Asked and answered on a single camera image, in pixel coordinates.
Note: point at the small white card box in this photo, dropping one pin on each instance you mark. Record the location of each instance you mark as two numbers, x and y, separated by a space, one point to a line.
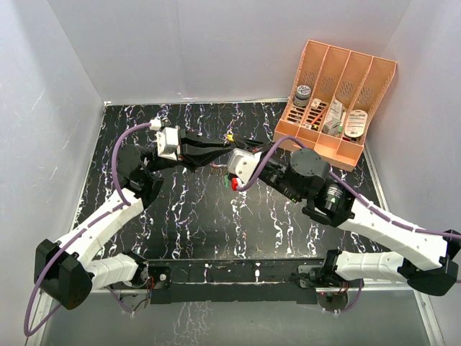
316 102

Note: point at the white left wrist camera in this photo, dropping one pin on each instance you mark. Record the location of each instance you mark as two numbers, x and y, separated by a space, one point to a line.
167 139

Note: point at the large metal keyring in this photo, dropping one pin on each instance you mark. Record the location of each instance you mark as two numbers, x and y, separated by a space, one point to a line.
219 169

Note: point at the orange plastic desk organizer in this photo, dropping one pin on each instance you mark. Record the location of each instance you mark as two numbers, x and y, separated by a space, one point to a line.
335 95

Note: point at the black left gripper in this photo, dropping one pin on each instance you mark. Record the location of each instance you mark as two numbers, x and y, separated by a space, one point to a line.
197 146

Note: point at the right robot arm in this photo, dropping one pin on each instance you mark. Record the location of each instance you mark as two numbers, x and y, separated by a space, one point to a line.
421 258

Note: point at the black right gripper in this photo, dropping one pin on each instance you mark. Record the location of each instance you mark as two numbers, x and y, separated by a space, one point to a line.
250 144

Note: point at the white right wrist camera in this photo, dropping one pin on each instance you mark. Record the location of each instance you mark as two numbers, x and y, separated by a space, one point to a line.
242 164

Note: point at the aluminium frame rail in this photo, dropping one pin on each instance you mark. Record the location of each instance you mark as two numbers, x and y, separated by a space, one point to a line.
68 271

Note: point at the grey round jar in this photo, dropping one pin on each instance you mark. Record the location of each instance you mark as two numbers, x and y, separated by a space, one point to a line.
302 96

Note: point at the red pencil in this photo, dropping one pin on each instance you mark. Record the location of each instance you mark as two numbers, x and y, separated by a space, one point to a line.
318 117

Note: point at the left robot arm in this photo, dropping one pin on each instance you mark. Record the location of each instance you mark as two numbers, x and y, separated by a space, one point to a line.
67 269

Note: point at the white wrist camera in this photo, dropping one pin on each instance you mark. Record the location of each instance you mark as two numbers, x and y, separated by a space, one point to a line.
242 164
167 139

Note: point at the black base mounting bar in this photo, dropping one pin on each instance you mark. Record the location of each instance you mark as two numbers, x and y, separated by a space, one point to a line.
259 280

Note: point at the white oval blister pack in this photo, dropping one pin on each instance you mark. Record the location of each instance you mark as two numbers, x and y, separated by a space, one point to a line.
355 124

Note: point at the white paper packet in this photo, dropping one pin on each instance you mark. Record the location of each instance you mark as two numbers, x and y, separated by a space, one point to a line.
335 110

